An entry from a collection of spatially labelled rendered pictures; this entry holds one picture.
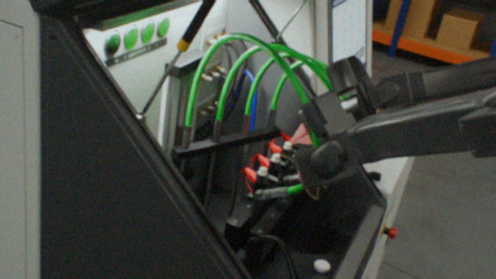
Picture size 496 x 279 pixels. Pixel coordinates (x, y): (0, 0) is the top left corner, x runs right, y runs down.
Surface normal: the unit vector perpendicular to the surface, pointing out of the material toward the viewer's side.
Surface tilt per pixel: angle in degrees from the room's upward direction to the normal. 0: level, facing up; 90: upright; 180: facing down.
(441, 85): 68
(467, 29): 90
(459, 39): 90
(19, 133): 90
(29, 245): 90
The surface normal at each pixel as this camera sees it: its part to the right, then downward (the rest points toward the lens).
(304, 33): -0.41, 0.35
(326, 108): 0.12, -0.30
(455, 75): -0.40, -0.07
